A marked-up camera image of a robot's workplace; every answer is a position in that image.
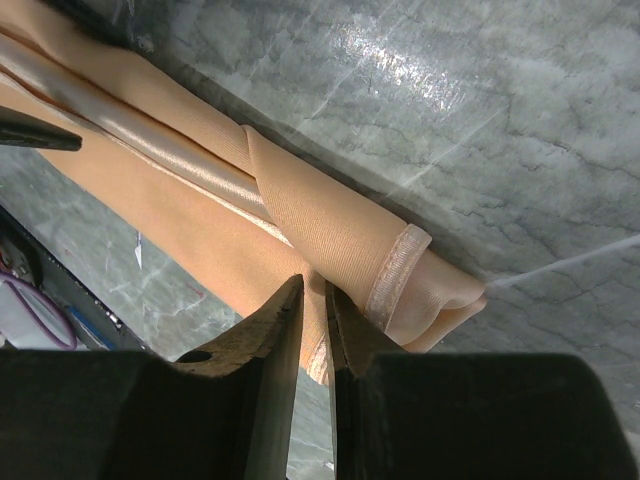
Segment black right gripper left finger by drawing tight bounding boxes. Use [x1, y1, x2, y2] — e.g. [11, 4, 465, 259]
[1, 275, 304, 479]

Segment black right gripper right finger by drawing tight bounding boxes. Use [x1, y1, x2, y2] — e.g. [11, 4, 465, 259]
[326, 285, 638, 479]

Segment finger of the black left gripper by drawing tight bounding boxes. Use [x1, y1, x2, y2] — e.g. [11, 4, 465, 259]
[0, 106, 82, 152]

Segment peach satin napkin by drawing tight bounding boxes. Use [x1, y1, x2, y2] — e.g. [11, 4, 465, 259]
[1, 9, 486, 383]

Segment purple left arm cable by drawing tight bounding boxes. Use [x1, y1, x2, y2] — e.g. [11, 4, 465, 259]
[0, 272, 79, 351]

